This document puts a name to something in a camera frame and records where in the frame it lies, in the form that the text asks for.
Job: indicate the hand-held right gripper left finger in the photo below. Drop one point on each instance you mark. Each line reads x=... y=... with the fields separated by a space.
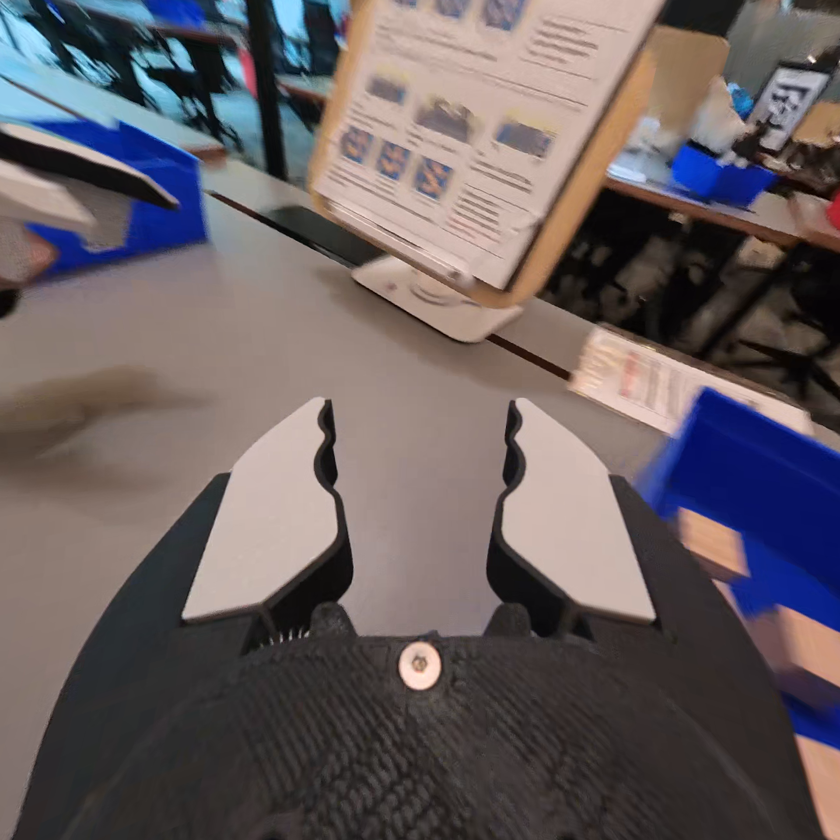
x=269 y=525

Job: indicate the instruction board on stand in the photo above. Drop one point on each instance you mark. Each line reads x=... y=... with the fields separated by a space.
x=590 y=197

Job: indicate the black-framed sign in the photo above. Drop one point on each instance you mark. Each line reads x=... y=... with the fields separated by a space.
x=791 y=105

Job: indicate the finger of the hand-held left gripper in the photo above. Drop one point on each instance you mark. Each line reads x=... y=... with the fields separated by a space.
x=39 y=193
x=65 y=154

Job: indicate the wooden book stand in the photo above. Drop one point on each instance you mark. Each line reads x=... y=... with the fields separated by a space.
x=689 y=65

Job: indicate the person's left hand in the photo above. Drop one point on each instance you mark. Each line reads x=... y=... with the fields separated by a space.
x=23 y=253

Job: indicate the printed instruction poster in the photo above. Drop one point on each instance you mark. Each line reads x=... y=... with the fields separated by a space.
x=459 y=98

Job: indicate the blue plastic bin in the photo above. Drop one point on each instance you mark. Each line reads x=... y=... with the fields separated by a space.
x=754 y=459
x=715 y=177
x=170 y=216

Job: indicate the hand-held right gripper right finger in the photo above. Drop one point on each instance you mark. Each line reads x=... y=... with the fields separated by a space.
x=571 y=525

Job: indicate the wooden-top background table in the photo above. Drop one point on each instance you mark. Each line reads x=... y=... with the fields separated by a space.
x=164 y=29
x=722 y=213
x=302 y=85

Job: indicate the black steel column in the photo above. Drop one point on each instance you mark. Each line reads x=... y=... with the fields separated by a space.
x=266 y=85

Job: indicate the laminated instruction sheet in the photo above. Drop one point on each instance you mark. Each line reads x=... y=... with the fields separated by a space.
x=630 y=387

